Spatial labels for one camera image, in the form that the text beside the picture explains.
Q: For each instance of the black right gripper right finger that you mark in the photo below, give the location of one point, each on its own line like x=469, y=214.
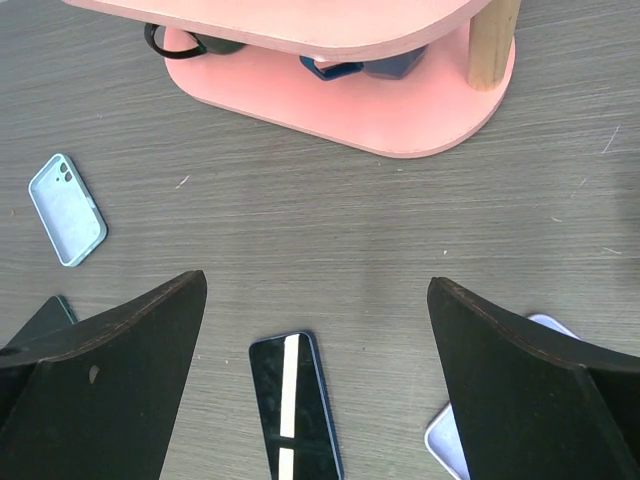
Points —
x=530, y=402

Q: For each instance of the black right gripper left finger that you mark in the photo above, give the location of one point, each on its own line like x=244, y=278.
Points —
x=99, y=399

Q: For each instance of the lilac phone case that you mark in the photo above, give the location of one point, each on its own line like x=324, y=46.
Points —
x=442, y=440

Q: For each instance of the dark green smartphone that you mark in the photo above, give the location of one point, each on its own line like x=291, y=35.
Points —
x=55, y=314

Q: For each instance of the light blue phone case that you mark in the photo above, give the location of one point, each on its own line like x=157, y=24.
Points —
x=67, y=210

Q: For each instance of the blue smartphone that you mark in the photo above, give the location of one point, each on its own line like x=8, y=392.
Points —
x=293, y=403

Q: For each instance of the pink three-tier shelf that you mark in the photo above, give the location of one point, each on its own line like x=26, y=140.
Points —
x=451, y=94

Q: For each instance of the dark blue mug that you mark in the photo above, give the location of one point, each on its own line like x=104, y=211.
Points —
x=390, y=68

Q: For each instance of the black mug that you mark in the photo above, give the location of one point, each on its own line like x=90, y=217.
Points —
x=203, y=45

